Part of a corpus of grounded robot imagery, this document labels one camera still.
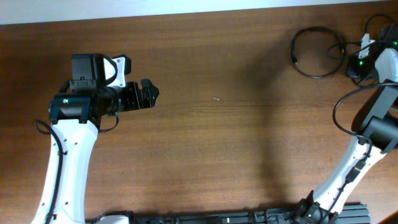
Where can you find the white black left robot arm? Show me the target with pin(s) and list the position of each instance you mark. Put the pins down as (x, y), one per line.
(97, 87)

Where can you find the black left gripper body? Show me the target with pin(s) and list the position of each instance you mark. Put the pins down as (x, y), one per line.
(129, 98)

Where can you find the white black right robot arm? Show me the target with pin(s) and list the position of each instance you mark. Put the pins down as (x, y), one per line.
(373, 133)

